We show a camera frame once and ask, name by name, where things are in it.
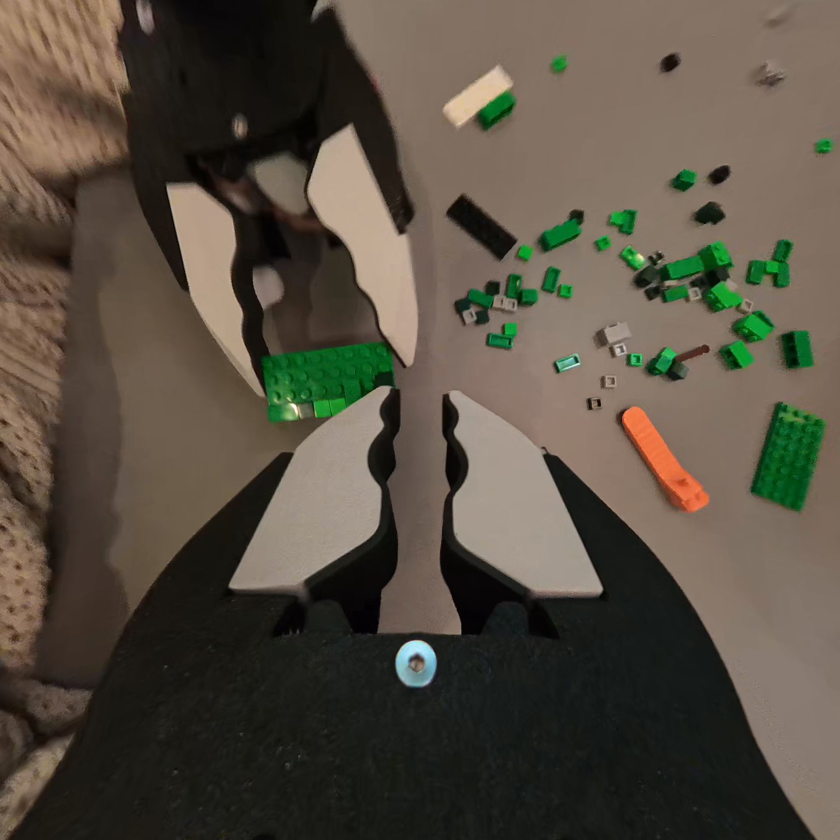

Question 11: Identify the green lego brick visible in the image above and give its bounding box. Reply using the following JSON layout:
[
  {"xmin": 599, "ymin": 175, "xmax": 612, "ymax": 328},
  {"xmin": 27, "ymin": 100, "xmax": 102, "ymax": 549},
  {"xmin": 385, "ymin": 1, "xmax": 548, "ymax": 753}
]
[{"xmin": 476, "ymin": 92, "xmax": 518, "ymax": 131}]

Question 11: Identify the person's left forearm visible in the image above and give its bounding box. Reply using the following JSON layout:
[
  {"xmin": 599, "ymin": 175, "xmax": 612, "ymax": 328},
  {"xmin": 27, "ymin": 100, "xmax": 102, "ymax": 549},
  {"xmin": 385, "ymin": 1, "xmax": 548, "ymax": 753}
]
[{"xmin": 0, "ymin": 0, "xmax": 131, "ymax": 198}]

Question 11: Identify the orange brick separator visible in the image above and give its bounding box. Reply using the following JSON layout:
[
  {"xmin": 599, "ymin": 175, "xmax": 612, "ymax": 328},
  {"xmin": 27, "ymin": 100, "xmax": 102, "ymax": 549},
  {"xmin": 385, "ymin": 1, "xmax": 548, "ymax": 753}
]
[{"xmin": 621, "ymin": 407, "xmax": 711, "ymax": 513}]

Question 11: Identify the green lego baseplate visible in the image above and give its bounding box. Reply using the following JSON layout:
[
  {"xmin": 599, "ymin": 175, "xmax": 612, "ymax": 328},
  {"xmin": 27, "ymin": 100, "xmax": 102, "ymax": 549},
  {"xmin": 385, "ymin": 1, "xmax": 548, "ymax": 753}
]
[{"xmin": 261, "ymin": 343, "xmax": 397, "ymax": 424}]

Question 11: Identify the black lego plate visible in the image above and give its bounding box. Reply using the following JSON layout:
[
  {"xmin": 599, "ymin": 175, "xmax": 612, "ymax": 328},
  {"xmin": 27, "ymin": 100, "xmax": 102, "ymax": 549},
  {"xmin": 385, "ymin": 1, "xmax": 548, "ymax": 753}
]
[{"xmin": 445, "ymin": 193, "xmax": 518, "ymax": 261}]

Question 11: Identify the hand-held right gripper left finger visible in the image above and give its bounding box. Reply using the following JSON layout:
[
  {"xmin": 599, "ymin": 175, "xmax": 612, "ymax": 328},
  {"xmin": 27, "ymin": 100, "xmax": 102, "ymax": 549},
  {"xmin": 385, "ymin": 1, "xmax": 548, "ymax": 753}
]
[{"xmin": 228, "ymin": 387, "xmax": 401, "ymax": 596}]

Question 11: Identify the pile of small lego pieces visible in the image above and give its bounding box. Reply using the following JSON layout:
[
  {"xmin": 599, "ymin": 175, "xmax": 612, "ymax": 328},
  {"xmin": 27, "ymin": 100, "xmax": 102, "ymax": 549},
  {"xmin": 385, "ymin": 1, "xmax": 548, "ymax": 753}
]
[{"xmin": 454, "ymin": 209, "xmax": 816, "ymax": 412}]

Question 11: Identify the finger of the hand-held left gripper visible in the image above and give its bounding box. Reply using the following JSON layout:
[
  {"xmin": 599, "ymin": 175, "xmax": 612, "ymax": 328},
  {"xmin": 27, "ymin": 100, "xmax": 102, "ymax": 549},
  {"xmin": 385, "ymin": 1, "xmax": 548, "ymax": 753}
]
[
  {"xmin": 166, "ymin": 181, "xmax": 268, "ymax": 399},
  {"xmin": 306, "ymin": 123, "xmax": 421, "ymax": 370}
]

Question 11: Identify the narrow green lego plate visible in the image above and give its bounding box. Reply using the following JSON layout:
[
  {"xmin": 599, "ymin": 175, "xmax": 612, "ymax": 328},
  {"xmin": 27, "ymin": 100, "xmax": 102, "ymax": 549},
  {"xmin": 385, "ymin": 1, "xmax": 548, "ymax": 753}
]
[{"xmin": 751, "ymin": 401, "xmax": 828, "ymax": 512}]

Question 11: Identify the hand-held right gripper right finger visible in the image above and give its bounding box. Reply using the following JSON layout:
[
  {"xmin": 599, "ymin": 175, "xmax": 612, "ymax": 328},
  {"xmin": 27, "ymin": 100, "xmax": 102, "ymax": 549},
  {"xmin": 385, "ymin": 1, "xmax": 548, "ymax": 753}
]
[{"xmin": 441, "ymin": 390, "xmax": 605, "ymax": 599}]

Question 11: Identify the white lego plate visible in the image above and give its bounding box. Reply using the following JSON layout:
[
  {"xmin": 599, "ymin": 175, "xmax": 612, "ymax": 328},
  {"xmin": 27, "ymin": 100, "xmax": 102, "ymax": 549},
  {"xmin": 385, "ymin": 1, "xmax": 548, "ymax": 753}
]
[{"xmin": 442, "ymin": 65, "xmax": 515, "ymax": 128}]

